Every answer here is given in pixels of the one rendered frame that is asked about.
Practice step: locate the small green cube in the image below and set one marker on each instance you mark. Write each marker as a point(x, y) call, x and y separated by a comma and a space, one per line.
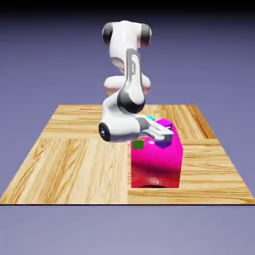
point(137, 144)

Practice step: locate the small blue cube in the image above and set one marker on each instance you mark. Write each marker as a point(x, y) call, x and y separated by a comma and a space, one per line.
point(163, 144)

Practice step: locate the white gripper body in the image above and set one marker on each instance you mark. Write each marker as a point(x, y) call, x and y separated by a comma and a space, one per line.
point(159, 131)

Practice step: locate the large magenta box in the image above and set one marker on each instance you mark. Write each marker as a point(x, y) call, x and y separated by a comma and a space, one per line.
point(157, 161)

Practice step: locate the small cyan cube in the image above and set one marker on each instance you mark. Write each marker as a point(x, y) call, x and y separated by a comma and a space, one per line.
point(151, 118)

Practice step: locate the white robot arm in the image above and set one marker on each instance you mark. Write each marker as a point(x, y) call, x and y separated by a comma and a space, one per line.
point(123, 127)

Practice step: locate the small purple cube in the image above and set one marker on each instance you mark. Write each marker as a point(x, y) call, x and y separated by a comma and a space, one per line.
point(165, 122)

